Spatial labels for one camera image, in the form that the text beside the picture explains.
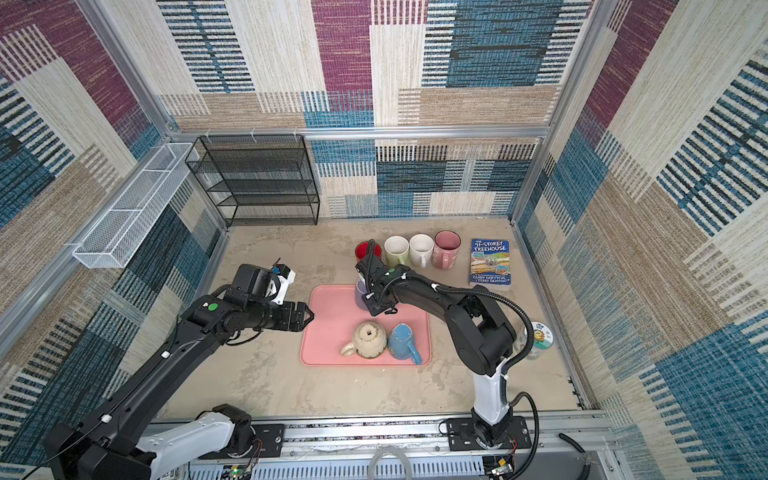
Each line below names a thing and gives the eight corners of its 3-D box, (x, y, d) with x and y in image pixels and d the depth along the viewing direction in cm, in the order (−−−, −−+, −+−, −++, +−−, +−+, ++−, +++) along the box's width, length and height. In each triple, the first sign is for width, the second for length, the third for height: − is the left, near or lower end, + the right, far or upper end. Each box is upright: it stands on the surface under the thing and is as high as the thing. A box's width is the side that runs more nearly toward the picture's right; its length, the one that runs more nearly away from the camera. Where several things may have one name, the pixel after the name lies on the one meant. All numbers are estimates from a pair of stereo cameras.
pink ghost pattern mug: (432, 277, 105) (436, 257, 96) (430, 251, 112) (433, 230, 104) (458, 277, 105) (465, 257, 96) (454, 251, 112) (459, 230, 104)
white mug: (409, 276, 107) (411, 257, 98) (408, 253, 113) (409, 233, 105) (432, 276, 107) (435, 257, 98) (429, 253, 113) (432, 233, 105)
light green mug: (384, 277, 107) (384, 258, 99) (385, 255, 113) (384, 235, 105) (408, 276, 107) (410, 258, 98) (407, 254, 113) (408, 235, 105)
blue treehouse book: (469, 285, 104) (472, 278, 101) (471, 242, 116) (473, 234, 113) (508, 291, 102) (511, 285, 99) (506, 247, 115) (509, 240, 111)
